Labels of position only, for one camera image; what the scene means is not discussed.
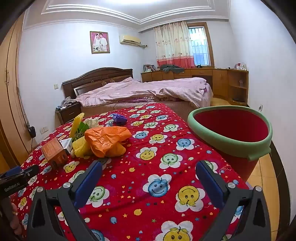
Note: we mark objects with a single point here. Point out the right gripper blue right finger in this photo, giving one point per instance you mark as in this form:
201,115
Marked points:
214,185

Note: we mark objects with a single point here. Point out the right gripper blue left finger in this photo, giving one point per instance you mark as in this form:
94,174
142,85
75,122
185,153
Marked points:
84,184

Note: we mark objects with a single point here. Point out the yellow foam net piece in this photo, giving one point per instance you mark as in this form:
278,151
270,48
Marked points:
80,148

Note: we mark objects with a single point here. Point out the white medicine box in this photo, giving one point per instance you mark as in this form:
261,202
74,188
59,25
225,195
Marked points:
67,145

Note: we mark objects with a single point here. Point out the orange brown small box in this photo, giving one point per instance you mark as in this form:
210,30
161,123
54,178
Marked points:
54,153

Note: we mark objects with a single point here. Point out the orange plastic bag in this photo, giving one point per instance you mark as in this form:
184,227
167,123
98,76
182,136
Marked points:
107,141

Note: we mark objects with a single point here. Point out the green wrapper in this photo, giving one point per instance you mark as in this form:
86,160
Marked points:
80,131

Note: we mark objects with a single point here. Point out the white foam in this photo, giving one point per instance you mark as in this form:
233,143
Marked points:
91,122

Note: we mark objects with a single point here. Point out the yellow foam net sheet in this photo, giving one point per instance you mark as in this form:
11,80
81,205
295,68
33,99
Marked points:
75,124

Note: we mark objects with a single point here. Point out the purple wrapper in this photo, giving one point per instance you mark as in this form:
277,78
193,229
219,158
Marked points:
119,119

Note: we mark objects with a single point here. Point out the left hand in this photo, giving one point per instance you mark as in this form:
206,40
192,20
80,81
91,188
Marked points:
14,223

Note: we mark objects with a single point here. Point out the wooden wardrobe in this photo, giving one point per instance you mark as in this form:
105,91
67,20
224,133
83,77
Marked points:
15,138

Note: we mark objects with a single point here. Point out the red smiley flower blanket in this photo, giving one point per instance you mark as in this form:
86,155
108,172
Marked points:
151,192

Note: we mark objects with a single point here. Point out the red bin with green rim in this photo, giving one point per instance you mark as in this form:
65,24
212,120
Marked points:
240,134

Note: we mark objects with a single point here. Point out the dark wooden nightstand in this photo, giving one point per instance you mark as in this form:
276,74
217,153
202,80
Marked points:
68,113

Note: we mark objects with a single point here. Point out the clothes on nightstand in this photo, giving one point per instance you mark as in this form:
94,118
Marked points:
67,102

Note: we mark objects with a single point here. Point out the bed with pink duvet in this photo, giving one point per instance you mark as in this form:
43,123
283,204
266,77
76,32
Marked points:
180,95

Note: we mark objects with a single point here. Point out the long wooden desk cabinet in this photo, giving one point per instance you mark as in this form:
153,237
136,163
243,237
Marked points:
228,84

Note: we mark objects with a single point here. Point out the dark wooden headboard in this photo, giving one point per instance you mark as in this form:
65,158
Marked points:
101,75

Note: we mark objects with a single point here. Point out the items on corner shelf top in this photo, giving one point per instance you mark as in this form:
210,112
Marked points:
240,66

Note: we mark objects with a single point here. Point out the dark clothes on desk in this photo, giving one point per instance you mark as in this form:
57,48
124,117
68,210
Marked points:
171,68

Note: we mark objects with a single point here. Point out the books on desk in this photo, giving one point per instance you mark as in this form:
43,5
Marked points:
149,68

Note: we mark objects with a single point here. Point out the window with bars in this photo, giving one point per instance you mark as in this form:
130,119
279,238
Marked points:
201,44

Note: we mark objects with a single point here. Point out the framed wedding photo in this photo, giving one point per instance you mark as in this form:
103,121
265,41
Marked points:
99,42

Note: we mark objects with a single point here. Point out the floral curtain with red hem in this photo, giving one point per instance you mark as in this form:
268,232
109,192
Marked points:
173,45

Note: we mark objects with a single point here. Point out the black charger on wall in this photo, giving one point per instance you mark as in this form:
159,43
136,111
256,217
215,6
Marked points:
32,131

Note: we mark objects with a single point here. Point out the wall air conditioner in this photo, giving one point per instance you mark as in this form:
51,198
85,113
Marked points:
129,40

